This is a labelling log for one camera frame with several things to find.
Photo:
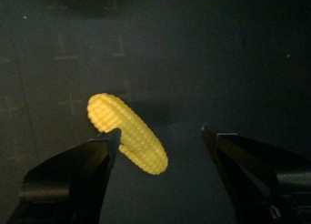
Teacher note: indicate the yellow toy corn cob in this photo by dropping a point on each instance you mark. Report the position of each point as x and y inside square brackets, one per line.
[133, 133]

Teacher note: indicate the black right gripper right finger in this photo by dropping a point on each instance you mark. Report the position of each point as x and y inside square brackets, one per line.
[251, 170]

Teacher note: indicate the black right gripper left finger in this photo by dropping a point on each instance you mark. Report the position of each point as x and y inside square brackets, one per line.
[72, 176]

